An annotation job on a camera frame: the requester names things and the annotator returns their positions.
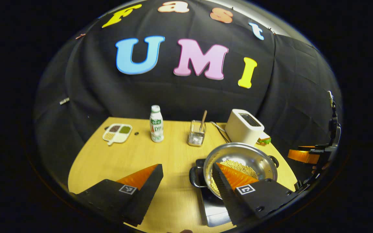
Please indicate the white toaster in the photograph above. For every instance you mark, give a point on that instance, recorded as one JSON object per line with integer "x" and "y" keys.
{"x": 241, "y": 129}

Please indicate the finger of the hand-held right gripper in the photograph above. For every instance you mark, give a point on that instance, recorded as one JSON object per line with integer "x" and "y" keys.
{"x": 303, "y": 156}

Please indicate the silver cloth clip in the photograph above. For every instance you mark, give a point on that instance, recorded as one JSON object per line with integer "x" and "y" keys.
{"x": 64, "y": 101}

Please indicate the clear square utensil holder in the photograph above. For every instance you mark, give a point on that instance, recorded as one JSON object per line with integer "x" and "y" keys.
{"x": 196, "y": 137}

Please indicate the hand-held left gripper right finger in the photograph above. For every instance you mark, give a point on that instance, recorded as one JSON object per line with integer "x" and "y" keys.
{"x": 228, "y": 197}

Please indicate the black induction cooktop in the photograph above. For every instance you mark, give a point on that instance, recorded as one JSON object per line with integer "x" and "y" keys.
{"x": 215, "y": 210}

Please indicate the white bottle with green label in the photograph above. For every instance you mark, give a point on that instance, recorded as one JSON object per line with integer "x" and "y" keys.
{"x": 156, "y": 127}

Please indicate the sandwich on small plate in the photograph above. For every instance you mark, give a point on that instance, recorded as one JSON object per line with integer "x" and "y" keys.
{"x": 264, "y": 139}

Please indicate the black backdrop cloth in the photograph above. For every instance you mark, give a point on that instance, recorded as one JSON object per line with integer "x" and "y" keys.
{"x": 189, "y": 94}

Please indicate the white divided dish of grains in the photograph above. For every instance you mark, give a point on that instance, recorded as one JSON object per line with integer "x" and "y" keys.
{"x": 117, "y": 133}

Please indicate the pile of yellow soybeans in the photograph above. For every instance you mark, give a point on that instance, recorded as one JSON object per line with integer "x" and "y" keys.
{"x": 241, "y": 166}

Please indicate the copper cloth clip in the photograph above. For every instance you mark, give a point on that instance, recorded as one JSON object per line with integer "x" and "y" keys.
{"x": 80, "y": 35}

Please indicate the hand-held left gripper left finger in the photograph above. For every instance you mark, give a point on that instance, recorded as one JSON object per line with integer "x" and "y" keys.
{"x": 146, "y": 197}

